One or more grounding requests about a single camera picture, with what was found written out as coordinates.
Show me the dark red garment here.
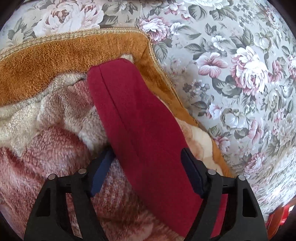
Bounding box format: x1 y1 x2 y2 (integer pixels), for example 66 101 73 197
87 58 228 239

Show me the orange red object at edge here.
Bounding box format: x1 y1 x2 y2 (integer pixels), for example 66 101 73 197
266 204 294 240

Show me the brown floral plush blanket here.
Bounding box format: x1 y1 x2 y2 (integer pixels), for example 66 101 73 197
1 28 232 238

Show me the floral bed sheet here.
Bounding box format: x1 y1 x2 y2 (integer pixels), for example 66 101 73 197
1 1 295 217

